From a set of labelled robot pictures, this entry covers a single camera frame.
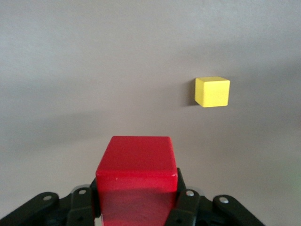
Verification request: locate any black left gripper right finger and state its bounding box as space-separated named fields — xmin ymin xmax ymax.
xmin=164 ymin=167 xmax=266 ymax=226

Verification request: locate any yellow wooden block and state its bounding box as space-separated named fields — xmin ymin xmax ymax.
xmin=194 ymin=76 xmax=230 ymax=108

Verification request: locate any red wooden block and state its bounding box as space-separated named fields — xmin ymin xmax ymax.
xmin=95 ymin=136 xmax=178 ymax=226

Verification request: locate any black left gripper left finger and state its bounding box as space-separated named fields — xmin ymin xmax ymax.
xmin=4 ymin=177 xmax=100 ymax=226

